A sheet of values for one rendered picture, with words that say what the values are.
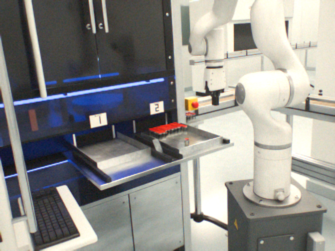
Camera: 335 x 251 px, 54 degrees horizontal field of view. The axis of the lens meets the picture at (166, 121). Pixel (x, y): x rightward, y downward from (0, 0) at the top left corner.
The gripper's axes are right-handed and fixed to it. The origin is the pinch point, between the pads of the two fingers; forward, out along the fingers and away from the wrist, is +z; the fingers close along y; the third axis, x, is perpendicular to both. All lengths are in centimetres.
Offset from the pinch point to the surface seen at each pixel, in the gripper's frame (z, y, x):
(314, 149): 71, -144, -35
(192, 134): 22.0, -3.7, -21.9
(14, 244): 24, 92, 14
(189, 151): 20.9, 14.6, -2.2
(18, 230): 30, 88, -4
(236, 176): 110, -119, -99
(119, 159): 19.9, 43.6, -14.0
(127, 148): 22.0, 31.6, -28.6
